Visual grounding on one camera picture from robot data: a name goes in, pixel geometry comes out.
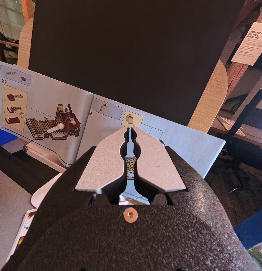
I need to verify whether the blue storage bin with paper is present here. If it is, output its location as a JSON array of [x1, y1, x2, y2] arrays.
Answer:
[[0, 100, 18, 148]]

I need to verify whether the wooden table frame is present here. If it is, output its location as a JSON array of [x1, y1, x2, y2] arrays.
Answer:
[[210, 115, 262, 149]]

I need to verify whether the colourful toy set box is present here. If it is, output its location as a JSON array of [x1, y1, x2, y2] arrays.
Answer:
[[234, 206, 262, 271]]

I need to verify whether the white notice sign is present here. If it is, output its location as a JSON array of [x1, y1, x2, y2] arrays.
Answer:
[[231, 21, 262, 66]]

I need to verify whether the white round plate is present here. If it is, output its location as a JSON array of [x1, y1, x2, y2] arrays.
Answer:
[[30, 172, 62, 209]]

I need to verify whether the printed instruction sheet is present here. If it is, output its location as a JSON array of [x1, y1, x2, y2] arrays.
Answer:
[[8, 208, 38, 261]]

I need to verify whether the large black panel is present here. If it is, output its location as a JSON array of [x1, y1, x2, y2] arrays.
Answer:
[[28, 0, 246, 127]]

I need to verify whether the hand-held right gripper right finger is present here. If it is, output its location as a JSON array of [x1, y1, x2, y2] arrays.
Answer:
[[131, 127, 186, 193]]

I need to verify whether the black tripod stand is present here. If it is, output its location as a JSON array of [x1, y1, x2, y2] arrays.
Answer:
[[223, 84, 262, 187]]

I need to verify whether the open instruction booklet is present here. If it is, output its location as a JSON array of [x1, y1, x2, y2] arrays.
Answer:
[[0, 60, 226, 179]]

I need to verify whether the white booklet stand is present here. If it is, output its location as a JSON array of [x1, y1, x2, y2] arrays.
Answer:
[[23, 123, 68, 173]]

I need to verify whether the light wooden rounded board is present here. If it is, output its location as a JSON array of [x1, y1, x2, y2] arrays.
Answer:
[[187, 59, 229, 134], [17, 17, 34, 69]]

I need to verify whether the wooden top standing desk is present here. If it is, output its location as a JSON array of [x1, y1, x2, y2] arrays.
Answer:
[[0, 38, 19, 48]]

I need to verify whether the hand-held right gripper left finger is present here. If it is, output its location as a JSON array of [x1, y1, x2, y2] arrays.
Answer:
[[75, 128, 131, 194]]

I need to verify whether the grey desk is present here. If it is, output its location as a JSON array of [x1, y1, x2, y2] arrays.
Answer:
[[0, 139, 66, 271]]

